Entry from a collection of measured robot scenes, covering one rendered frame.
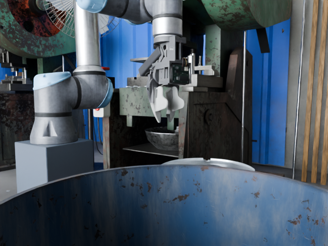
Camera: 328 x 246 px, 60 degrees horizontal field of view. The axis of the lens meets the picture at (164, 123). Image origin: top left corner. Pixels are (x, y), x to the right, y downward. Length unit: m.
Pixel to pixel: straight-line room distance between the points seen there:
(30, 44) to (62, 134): 1.67
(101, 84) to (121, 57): 2.39
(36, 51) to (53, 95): 1.63
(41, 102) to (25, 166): 0.21
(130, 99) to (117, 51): 1.99
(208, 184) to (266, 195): 0.10
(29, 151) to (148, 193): 0.56
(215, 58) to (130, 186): 1.28
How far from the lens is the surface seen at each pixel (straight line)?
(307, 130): 2.23
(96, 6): 0.74
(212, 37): 1.72
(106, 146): 1.55
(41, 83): 0.98
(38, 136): 0.97
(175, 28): 0.72
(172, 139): 1.46
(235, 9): 1.31
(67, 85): 0.98
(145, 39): 3.18
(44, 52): 2.61
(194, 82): 1.37
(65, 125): 0.97
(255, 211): 0.50
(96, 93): 1.03
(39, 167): 0.96
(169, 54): 0.71
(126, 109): 1.51
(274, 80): 2.55
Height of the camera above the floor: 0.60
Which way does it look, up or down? 5 degrees down
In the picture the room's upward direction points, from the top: straight up
